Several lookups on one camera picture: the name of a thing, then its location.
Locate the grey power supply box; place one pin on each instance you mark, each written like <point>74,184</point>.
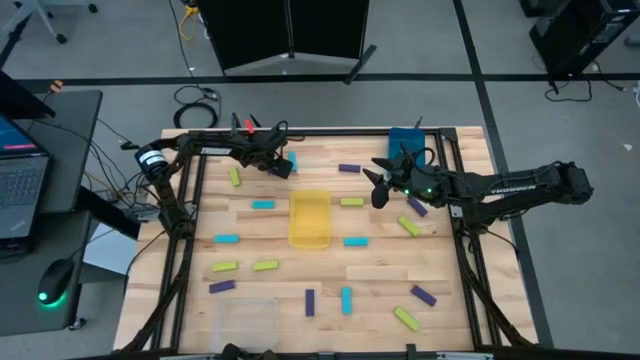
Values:
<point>142,212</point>

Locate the purple block with pig face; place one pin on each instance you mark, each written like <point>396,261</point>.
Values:
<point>310,302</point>

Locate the black laptop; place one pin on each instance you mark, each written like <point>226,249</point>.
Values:
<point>20,190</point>

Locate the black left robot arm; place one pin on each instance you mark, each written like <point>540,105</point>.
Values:
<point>200,144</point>

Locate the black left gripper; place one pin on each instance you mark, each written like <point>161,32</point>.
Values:
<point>262,149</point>

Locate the red clip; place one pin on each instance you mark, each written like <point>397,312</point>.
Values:
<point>249,126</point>

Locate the black equipment cart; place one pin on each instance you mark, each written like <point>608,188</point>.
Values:
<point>575,35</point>

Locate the green wooden block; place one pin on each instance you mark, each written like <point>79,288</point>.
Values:
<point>406,319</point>
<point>409,226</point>
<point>235,177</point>
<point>265,265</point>
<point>352,202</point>
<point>224,266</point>

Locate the black folding partition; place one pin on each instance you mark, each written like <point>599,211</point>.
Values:
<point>280,30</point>

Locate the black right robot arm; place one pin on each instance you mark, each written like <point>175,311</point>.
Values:
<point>515,190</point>

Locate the grey office chair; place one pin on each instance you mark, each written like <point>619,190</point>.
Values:
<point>37,12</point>

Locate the purple wooden block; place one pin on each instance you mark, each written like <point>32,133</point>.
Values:
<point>423,295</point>
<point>272,173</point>
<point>418,207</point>
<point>222,286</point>
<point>349,168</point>

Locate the orange black connector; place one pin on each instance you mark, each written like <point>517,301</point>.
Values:
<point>56,86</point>

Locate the dark grey desk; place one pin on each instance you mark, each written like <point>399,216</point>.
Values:
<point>70,150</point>

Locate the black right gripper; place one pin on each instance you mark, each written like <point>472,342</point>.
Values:
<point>422,184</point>

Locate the black monitor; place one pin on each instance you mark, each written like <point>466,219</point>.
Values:
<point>17,97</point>

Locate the blue plastic bin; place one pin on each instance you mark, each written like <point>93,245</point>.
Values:
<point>402,142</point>

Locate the black computer mouse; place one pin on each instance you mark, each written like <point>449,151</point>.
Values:
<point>54,280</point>

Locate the cyan wooden block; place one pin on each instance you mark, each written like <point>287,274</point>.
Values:
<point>355,241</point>
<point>263,204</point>
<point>293,159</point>
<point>227,238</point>

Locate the white sheet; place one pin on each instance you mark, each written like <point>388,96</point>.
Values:
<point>107,247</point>

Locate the clear translucent plastic bin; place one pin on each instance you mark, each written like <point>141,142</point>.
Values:
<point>245,325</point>

